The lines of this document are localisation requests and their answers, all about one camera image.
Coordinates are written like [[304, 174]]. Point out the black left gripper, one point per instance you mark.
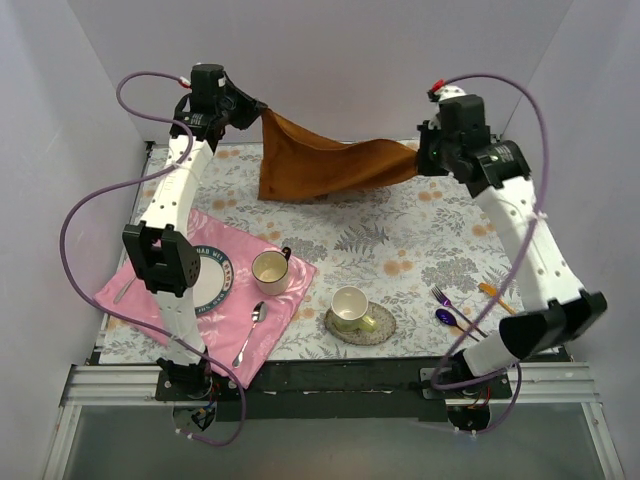
[[251, 111]]

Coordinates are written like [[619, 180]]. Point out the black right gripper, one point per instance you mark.
[[426, 156]]

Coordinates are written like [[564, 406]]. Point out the orange-brown cloth napkin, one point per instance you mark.
[[299, 164]]

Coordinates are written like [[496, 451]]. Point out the purple fork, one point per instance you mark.
[[455, 310]]

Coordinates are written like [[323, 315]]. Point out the orange plastic utensil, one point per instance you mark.
[[493, 292]]

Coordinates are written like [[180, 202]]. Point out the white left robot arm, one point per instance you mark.
[[158, 246]]

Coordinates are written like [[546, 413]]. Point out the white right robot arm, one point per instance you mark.
[[557, 307]]

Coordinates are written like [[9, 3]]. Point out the purple spoon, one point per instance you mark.
[[447, 318]]

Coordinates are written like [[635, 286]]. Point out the pale green teacup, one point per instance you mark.
[[350, 305]]

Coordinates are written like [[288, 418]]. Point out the woven round saucer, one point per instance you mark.
[[386, 327]]

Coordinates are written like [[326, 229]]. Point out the white plate green rim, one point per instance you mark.
[[215, 279]]

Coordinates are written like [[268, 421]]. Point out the silver spoon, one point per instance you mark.
[[258, 315]]

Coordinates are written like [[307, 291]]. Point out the silver fork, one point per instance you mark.
[[118, 297]]

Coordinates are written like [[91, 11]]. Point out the pink floral placemat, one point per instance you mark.
[[226, 326]]

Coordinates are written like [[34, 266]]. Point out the cream mug black handle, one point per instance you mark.
[[270, 269]]

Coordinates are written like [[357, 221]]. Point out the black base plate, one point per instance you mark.
[[350, 389]]

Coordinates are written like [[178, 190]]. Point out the aluminium frame rail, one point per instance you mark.
[[350, 419]]

